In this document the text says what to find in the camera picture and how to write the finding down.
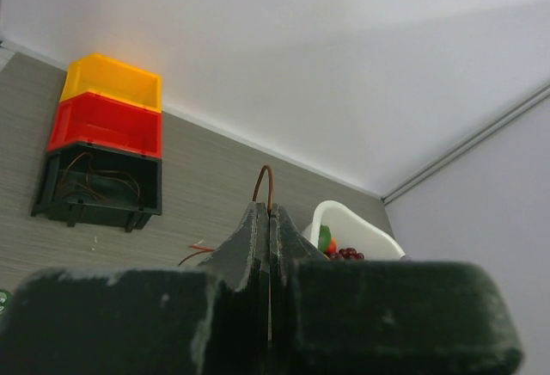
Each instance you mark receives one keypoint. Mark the dark red grape bunch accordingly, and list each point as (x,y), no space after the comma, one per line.
(345,254)

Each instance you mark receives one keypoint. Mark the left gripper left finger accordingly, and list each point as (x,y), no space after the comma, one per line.
(205,319)

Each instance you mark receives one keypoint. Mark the red plastic bin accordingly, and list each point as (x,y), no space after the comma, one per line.
(96,119)

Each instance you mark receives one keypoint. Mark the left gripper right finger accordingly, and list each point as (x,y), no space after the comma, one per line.
(383,317)

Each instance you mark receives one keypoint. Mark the white fruit basket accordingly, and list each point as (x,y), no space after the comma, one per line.
(350,230)

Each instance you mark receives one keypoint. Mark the yellow plastic bin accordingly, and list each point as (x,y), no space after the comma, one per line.
(100,75)

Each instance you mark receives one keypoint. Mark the green lime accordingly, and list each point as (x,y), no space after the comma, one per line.
(324,239)

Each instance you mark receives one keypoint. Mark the black plastic bin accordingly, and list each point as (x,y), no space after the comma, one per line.
(84,183)

